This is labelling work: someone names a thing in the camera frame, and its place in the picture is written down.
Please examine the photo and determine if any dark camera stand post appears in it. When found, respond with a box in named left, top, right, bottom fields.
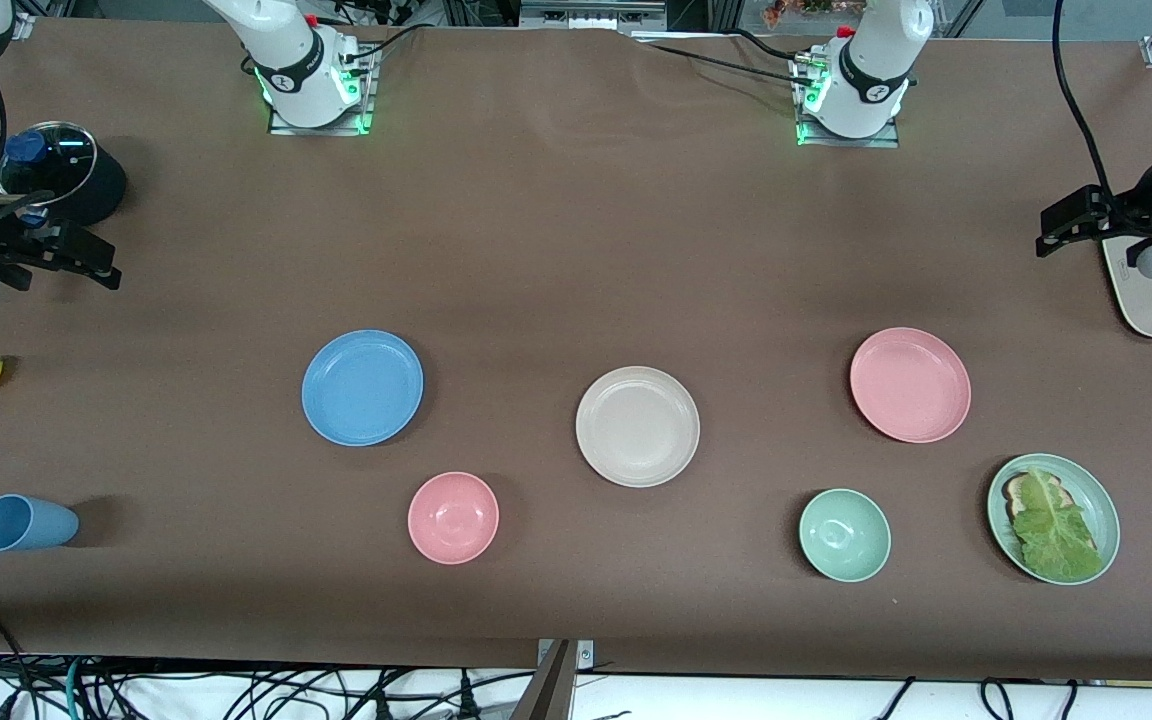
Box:
left=510, top=640, right=579, bottom=720

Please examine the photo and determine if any beige plate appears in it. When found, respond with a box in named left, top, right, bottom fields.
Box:
left=575, top=366, right=701, bottom=489

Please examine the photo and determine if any toasted bread slice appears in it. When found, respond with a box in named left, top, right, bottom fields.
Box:
left=1001, top=470, right=1072, bottom=523

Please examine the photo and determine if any pink plate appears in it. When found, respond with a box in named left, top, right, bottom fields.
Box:
left=849, top=327, right=973, bottom=444

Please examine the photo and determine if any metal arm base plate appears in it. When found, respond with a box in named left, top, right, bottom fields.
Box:
left=794, top=50, right=901, bottom=150
left=268, top=45, right=375, bottom=137

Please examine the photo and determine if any blue plate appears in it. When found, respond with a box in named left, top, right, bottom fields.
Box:
left=301, top=329, right=425, bottom=447

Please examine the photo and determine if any green lettuce leaf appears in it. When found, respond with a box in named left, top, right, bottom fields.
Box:
left=1011, top=467, right=1105, bottom=583

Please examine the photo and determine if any green plate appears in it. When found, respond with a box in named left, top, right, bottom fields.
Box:
left=986, top=453, right=1121, bottom=586

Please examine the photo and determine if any glass lid blue knob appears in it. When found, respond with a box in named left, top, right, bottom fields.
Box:
left=0, top=121, right=98, bottom=208

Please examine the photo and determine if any blue plastic cup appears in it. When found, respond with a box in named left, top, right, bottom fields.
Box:
left=0, top=494, right=80, bottom=553

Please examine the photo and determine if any orange leafy object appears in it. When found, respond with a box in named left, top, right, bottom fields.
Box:
left=762, top=0, right=869, bottom=28

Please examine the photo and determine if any small green bowl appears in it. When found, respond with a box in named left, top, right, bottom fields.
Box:
left=798, top=488, right=892, bottom=583

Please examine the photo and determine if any aluminium frame rail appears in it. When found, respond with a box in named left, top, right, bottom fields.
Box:
left=519, top=0, right=669, bottom=33

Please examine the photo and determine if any black base cable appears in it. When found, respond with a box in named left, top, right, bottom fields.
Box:
left=336, top=22, right=442, bottom=67
left=726, top=28, right=812, bottom=67
left=636, top=38, right=809, bottom=83

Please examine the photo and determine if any small pink bowl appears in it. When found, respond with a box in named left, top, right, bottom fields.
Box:
left=407, top=471, right=500, bottom=566

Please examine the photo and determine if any metal table edge bracket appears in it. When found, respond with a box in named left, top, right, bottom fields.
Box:
left=536, top=638, right=596, bottom=669

